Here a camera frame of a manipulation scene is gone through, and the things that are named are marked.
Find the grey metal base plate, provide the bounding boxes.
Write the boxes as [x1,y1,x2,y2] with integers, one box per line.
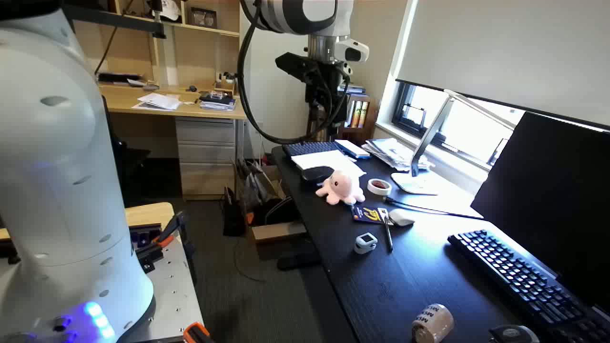
[118,232,206,343]

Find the dark books pile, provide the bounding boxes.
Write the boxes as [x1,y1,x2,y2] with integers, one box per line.
[196,89,238,114]

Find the dark round mouse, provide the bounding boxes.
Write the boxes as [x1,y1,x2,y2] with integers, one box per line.
[488,321,543,343]

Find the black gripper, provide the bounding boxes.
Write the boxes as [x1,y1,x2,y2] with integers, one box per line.
[274,51,352,140]

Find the pink octopus plush toy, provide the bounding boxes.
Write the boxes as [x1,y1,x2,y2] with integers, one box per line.
[314,167,368,207]

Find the brown cardboard box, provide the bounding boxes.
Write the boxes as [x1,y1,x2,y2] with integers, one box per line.
[249,219,309,245]

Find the orange black clamp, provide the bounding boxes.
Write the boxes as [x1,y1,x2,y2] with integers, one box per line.
[131,211,187,272]

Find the white roller window blind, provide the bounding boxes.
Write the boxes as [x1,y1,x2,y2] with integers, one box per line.
[394,0,610,129]

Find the orange clamp handle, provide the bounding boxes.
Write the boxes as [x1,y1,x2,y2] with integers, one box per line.
[181,320,215,343]

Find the wooden wall shelf unit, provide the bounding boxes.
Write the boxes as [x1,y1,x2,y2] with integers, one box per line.
[72,0,244,91]

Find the beige ribbed cylinder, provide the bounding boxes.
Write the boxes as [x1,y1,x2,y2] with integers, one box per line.
[410,301,455,343]

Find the black bag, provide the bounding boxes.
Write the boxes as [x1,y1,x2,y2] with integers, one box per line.
[221,158,301,238]

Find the blue yellow packet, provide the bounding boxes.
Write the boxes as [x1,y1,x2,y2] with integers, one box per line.
[351,201,383,224]

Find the dark picture frame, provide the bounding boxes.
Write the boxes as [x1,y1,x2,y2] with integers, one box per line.
[187,3,219,28]

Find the white blue remote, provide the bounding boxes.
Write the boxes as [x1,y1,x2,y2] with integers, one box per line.
[333,137,371,161]

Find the black computer mouse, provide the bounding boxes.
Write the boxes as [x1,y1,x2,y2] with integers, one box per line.
[299,163,337,184]

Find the black computer monitor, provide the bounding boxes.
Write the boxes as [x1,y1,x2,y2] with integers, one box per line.
[469,110,610,314]

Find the white papers pile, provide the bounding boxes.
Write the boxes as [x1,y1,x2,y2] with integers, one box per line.
[133,91,183,114]

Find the small white oval object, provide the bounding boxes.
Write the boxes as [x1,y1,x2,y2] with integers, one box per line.
[387,207,417,228]

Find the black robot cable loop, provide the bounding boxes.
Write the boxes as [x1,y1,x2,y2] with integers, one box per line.
[234,22,320,146]

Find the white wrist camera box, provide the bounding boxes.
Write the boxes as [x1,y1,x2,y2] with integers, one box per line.
[333,38,371,64]

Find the black-handled pliers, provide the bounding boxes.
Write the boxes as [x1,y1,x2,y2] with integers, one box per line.
[377,205,396,251]

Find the black keyboard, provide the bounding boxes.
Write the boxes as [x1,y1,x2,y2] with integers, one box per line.
[446,226,610,343]

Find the dark wooden bookshelf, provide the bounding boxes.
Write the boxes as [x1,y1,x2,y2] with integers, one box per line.
[307,81,377,146]

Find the stack of books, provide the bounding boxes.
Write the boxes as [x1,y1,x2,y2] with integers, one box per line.
[360,135,415,173]

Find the silver monitor stand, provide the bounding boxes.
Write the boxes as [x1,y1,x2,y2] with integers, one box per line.
[389,93,461,196]

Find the white tape roll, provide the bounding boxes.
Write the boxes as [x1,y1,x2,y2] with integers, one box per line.
[366,177,394,198]

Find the grey drawer cabinet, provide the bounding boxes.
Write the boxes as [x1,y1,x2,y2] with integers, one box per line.
[173,116,238,200]

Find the light wooden desk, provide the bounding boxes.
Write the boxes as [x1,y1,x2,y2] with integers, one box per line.
[99,81,248,121]

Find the white paper sheets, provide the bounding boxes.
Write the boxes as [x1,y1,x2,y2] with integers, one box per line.
[290,148,368,180]

